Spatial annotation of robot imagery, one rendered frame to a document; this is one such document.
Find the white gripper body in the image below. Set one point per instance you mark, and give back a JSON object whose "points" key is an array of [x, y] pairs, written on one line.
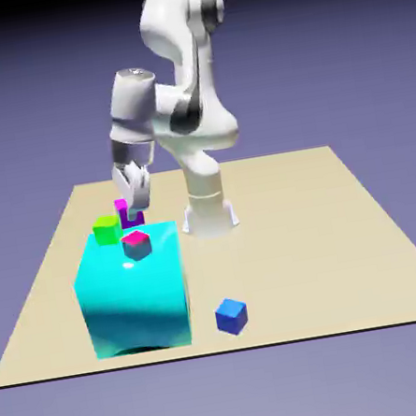
{"points": [[136, 185]]}

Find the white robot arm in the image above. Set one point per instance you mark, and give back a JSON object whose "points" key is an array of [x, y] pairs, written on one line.
{"points": [[188, 82]]}

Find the small magenta cube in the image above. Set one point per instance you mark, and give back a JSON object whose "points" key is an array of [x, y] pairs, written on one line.
{"points": [[125, 221]]}

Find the small green cube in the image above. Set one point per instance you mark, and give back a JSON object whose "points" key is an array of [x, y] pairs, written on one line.
{"points": [[106, 229]]}

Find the small pink cube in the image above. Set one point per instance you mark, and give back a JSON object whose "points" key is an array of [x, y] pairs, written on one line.
{"points": [[136, 245]]}

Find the small blue cube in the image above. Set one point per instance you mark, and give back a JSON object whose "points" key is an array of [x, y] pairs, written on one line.
{"points": [[231, 316]]}

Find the large cyan box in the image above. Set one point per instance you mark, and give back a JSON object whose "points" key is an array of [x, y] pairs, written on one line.
{"points": [[130, 292]]}

